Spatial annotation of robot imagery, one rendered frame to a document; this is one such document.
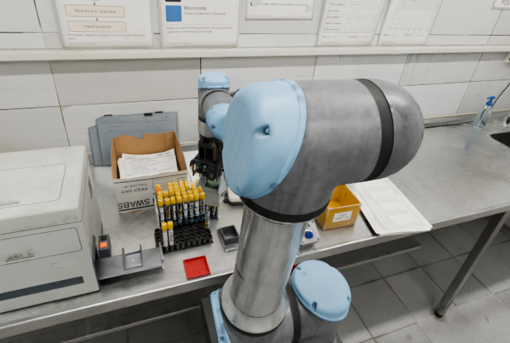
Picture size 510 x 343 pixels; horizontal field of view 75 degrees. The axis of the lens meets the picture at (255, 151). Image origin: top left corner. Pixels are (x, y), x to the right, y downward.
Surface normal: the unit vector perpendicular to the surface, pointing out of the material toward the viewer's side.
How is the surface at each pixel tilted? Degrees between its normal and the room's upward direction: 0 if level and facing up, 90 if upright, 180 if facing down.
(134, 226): 0
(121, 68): 90
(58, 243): 90
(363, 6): 92
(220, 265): 0
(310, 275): 8
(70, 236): 90
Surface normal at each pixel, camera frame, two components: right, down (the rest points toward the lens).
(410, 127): 0.48, 0.00
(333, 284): 0.22, -0.82
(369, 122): 0.29, -0.09
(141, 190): 0.30, 0.50
